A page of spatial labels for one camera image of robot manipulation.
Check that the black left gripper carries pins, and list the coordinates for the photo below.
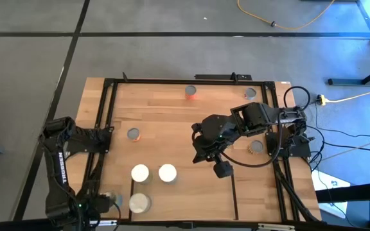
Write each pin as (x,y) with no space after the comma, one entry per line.
(98,203)

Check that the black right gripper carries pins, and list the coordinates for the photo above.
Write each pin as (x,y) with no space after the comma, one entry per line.
(207,149)

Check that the white cylinder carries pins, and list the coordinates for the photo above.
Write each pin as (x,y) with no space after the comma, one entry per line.
(167,173)

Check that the orange patterned can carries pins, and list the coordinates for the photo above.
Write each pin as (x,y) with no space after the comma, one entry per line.
(190,90)

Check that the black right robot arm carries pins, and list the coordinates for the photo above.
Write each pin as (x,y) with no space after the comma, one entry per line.
(259,117)

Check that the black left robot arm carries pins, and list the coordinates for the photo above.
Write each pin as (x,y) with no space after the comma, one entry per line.
(59,167)

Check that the tall silver-top can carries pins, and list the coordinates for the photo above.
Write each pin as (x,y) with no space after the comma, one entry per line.
(139,202)
(140,173)

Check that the black power box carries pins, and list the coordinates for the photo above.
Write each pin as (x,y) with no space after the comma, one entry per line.
(214,77)

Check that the black crossbar silver brackets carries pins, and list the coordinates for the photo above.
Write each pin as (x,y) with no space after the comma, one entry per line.
(204,226)

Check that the white sheet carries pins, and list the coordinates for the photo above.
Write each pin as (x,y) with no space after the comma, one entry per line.
(329,184)

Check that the black metal beam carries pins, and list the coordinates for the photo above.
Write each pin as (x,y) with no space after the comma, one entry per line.
(365,189)

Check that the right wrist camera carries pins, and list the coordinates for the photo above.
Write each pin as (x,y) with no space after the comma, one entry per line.
(223,169)

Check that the black aluminium table frame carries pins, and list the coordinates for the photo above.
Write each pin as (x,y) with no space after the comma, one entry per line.
(188,81)

